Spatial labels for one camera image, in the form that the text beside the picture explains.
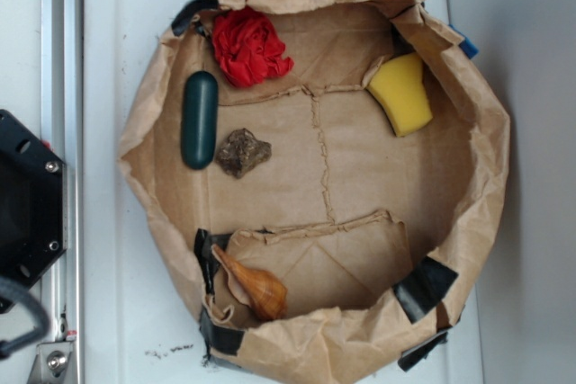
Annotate orange spiral sea shell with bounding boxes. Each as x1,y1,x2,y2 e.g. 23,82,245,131
211,245,288,321

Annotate brown paper bag tray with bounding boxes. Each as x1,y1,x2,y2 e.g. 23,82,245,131
119,0,510,383

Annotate brown rough rock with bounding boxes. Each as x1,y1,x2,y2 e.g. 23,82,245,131
215,129,272,179

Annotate dark green oblong capsule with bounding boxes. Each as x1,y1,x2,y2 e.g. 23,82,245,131
181,71,219,170

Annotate red crumpled paper ball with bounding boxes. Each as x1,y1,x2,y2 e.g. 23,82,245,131
211,7,294,88

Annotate yellow sponge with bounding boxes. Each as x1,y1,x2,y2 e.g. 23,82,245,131
366,52,433,137

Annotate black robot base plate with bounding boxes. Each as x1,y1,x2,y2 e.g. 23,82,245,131
1,110,66,290

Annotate aluminium frame rail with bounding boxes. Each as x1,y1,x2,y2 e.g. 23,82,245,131
40,0,85,383

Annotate grey braided cable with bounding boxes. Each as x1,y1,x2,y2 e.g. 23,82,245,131
0,274,50,361

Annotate metal corner bracket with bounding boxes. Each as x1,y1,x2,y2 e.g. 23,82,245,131
27,342,77,384

